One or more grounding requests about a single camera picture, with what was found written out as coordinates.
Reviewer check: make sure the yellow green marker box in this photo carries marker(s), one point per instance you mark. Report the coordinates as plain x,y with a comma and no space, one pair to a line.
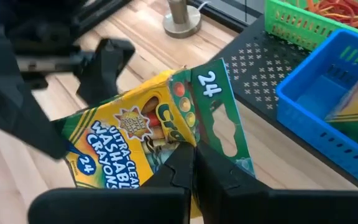
110,146

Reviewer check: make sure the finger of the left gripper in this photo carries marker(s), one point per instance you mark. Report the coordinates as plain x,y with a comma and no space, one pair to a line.
104,71
14,102

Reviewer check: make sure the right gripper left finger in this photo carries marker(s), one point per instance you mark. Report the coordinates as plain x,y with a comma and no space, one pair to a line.
135,205

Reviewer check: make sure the green plastic mesh basket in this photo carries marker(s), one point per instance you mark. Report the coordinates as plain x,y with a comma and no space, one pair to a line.
294,25

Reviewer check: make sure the blue plastic mesh basket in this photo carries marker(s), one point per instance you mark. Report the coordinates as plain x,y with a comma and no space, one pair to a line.
309,118

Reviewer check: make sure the black perforated metal shelf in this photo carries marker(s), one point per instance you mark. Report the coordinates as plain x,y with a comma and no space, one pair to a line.
253,65

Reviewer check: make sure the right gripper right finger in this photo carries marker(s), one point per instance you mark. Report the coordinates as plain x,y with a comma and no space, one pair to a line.
259,208

